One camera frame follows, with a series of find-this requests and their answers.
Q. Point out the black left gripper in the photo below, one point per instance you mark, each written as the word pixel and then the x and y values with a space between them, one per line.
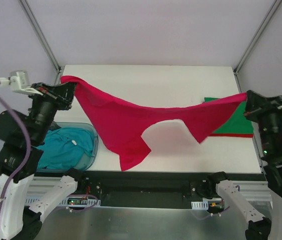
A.
pixel 56 95

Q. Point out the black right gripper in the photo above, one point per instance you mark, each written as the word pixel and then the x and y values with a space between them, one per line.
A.
pixel 260 107

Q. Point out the magenta t shirt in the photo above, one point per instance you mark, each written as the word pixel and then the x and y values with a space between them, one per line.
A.
pixel 120 123

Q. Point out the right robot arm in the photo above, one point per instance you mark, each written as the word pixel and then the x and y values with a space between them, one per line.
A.
pixel 257 226

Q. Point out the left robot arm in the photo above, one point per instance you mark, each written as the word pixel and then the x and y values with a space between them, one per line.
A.
pixel 19 157

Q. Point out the folded green t shirt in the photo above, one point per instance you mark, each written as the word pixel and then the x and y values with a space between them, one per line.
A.
pixel 237 123

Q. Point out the folded red t shirt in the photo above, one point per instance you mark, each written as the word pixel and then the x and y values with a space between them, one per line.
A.
pixel 234 135

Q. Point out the teal t shirt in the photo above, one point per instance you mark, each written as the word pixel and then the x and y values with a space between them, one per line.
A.
pixel 63 147

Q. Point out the translucent blue plastic basket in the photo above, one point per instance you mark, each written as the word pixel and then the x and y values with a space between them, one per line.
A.
pixel 93 150

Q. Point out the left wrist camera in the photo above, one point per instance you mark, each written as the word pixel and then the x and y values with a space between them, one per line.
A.
pixel 18 81

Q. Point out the left aluminium frame post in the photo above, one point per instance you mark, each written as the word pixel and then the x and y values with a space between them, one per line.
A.
pixel 40 35

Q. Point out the aluminium frame post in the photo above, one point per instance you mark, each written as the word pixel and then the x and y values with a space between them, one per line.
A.
pixel 258 34
pixel 40 35

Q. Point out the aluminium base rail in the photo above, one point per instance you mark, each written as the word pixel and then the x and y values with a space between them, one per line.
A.
pixel 251 190

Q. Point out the right aluminium frame post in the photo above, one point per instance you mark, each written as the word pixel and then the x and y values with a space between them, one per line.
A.
pixel 258 34

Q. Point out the left white cable duct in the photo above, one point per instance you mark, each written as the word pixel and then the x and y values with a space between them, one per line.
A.
pixel 68 201

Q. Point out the white cable duct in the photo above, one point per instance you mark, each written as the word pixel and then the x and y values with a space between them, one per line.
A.
pixel 68 201
pixel 199 205

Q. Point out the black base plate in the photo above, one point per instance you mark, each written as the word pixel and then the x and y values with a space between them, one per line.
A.
pixel 154 190

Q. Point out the right white cable duct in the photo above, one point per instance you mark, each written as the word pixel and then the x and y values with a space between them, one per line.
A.
pixel 199 205

